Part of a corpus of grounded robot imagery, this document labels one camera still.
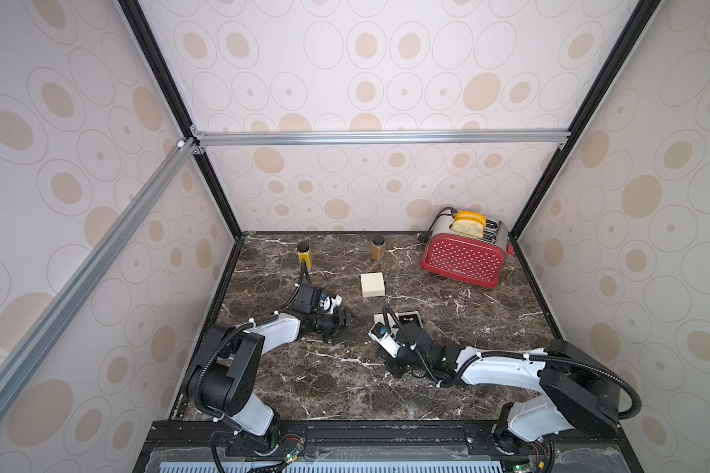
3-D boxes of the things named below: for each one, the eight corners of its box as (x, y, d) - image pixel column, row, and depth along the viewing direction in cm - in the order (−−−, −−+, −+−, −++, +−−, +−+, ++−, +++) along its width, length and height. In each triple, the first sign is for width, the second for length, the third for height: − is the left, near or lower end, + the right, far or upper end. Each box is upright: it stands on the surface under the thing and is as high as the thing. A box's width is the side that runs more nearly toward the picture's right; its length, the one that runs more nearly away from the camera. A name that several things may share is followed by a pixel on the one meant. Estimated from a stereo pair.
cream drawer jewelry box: (363, 297, 103) (363, 292, 100) (360, 278, 108) (360, 274, 105) (385, 295, 103) (386, 290, 101) (381, 276, 108) (382, 271, 106)
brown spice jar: (377, 263, 113) (378, 245, 105) (370, 256, 115) (370, 238, 107) (385, 257, 115) (387, 239, 107) (378, 251, 117) (379, 233, 109)
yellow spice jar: (300, 268, 111) (296, 252, 104) (302, 258, 114) (298, 241, 107) (311, 268, 111) (307, 252, 104) (312, 258, 114) (309, 241, 107)
